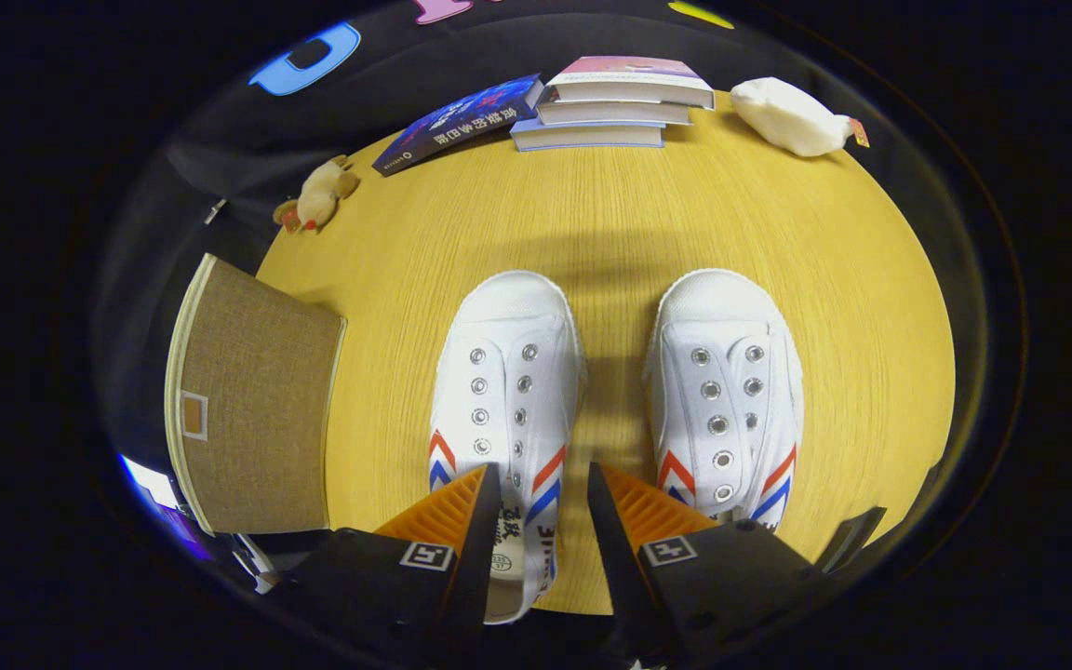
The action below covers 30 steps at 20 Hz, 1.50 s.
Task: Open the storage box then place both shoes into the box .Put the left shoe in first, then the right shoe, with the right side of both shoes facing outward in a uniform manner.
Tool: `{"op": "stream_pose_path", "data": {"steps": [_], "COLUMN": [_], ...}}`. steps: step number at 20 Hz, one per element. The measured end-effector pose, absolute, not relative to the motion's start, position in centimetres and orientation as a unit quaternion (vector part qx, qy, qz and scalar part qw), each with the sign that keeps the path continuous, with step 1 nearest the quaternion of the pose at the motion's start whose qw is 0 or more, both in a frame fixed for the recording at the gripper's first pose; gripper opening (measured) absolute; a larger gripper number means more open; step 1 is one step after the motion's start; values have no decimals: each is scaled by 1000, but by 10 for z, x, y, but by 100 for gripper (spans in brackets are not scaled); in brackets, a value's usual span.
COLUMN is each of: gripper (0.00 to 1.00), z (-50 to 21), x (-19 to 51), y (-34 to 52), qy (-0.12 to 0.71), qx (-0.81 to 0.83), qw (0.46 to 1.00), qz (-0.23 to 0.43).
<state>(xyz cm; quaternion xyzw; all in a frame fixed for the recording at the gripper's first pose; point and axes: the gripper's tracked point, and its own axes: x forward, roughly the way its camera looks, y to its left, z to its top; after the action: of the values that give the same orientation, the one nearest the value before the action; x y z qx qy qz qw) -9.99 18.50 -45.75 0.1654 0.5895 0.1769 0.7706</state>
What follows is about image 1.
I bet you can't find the dark blue book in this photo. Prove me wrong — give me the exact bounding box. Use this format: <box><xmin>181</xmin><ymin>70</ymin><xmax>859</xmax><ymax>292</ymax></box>
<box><xmin>372</xmin><ymin>74</ymin><xmax>547</xmax><ymax>178</ymax></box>

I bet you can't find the white book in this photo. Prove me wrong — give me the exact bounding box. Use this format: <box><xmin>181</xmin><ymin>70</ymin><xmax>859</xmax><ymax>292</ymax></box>
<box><xmin>536</xmin><ymin>99</ymin><xmax>693</xmax><ymax>127</ymax></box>

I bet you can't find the pink cover book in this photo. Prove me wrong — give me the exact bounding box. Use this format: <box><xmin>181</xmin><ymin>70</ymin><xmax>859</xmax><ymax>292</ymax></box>
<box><xmin>545</xmin><ymin>56</ymin><xmax>717</xmax><ymax>111</ymax></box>

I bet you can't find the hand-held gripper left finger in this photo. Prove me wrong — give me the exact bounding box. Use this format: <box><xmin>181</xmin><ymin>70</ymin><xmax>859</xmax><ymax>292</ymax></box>
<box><xmin>266</xmin><ymin>463</ymin><xmax>503</xmax><ymax>654</ymax></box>

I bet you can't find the white canvas shoe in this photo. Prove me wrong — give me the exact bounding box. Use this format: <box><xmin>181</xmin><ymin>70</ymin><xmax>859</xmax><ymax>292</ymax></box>
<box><xmin>427</xmin><ymin>270</ymin><xmax>586</xmax><ymax>624</ymax></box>
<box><xmin>643</xmin><ymin>268</ymin><xmax>805</xmax><ymax>534</ymax></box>

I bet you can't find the beige fabric storage box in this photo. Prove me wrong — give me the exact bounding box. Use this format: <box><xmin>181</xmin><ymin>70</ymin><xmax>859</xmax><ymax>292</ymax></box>
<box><xmin>164</xmin><ymin>253</ymin><xmax>349</xmax><ymax>537</ymax></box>

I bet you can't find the tan plush dog toy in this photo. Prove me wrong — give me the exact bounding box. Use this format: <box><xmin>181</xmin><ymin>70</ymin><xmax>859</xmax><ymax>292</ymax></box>
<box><xmin>273</xmin><ymin>155</ymin><xmax>361</xmax><ymax>234</ymax></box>

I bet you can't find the computer monitor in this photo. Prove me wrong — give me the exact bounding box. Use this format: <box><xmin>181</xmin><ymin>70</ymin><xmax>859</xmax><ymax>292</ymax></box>
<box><xmin>117</xmin><ymin>453</ymin><xmax>213</xmax><ymax>562</ymax></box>

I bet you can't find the white plush toy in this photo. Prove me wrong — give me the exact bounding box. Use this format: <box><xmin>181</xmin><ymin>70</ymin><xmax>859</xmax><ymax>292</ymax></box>
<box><xmin>730</xmin><ymin>77</ymin><xmax>871</xmax><ymax>158</ymax></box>

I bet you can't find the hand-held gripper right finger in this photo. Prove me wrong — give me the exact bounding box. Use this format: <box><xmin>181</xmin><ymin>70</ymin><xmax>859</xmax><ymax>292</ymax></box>
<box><xmin>588</xmin><ymin>462</ymin><xmax>827</xmax><ymax>664</ymax></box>

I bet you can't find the pale blue book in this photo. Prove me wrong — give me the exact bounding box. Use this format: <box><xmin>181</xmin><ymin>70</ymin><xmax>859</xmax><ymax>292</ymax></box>
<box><xmin>510</xmin><ymin>118</ymin><xmax>667</xmax><ymax>153</ymax></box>

